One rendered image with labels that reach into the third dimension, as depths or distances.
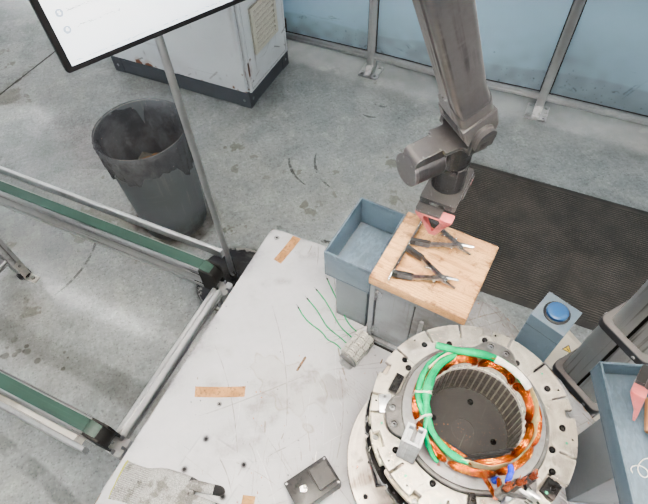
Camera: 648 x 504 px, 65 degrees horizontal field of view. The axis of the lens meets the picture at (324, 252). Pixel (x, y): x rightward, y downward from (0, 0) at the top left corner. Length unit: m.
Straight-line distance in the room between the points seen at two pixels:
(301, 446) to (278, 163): 1.84
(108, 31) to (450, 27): 0.89
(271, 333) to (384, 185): 1.50
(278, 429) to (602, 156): 2.36
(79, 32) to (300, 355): 0.86
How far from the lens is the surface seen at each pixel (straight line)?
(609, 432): 1.00
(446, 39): 0.61
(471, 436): 0.95
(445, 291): 1.00
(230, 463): 1.18
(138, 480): 1.21
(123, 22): 1.32
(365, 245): 1.14
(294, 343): 1.25
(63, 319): 2.46
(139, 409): 1.37
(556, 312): 1.07
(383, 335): 1.20
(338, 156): 2.75
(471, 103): 0.74
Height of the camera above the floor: 1.91
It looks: 54 degrees down
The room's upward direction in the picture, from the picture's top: 3 degrees counter-clockwise
